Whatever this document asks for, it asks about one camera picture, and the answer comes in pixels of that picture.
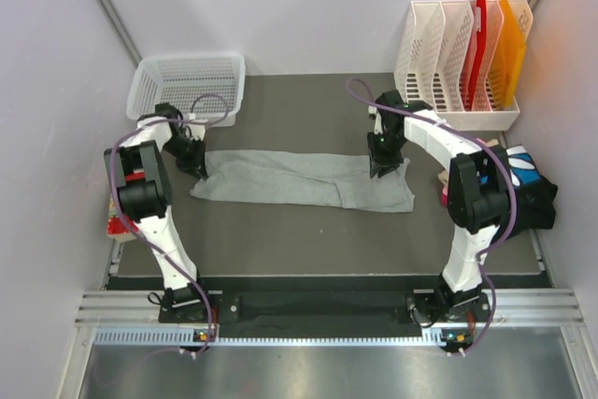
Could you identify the grey t-shirt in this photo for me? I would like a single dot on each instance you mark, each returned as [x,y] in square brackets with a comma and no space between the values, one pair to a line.
[305,179]

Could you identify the red plastic folder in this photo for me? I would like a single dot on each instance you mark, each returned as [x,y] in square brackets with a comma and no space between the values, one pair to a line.
[480,36]

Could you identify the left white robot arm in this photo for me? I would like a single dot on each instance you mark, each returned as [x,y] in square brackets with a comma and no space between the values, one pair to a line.
[142,195]

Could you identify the white perforated plastic basket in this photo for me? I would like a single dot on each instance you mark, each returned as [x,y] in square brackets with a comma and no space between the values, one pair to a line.
[210,85]

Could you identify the orange plastic folder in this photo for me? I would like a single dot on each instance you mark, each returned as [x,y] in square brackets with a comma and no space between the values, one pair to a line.
[510,52]

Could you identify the beige folded t-shirt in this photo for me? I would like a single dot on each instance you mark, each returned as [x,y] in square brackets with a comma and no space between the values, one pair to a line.
[444,176]

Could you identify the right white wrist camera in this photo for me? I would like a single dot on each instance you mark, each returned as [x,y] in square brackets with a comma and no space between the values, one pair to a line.
[374,115]

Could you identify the white file organizer rack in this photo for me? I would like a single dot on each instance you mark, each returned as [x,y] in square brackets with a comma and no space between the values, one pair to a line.
[435,59]

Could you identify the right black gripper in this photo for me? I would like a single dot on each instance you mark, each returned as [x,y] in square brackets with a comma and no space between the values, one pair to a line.
[380,163]

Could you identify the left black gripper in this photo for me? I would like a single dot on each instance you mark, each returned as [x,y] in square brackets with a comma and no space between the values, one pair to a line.
[196,165]

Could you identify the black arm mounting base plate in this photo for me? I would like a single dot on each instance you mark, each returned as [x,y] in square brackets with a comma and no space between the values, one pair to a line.
[312,313]

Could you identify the red illustrated book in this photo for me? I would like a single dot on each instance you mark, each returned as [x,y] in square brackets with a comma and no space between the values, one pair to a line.
[115,229]

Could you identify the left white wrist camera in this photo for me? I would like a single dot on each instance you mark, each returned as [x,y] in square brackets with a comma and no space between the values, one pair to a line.
[194,129]

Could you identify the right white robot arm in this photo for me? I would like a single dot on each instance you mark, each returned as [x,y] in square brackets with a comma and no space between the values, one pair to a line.
[478,193]

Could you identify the black daisy print t-shirt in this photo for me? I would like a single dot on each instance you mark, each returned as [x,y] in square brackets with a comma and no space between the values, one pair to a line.
[535,194]

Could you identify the magenta folded t-shirt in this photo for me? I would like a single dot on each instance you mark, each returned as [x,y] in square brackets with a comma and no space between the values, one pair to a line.
[445,196]

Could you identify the white slotted cable duct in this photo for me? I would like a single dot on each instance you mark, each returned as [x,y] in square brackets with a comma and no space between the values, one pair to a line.
[106,336]

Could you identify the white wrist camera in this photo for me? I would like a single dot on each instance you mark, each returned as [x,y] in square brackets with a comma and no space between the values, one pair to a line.
[374,115]
[194,129]

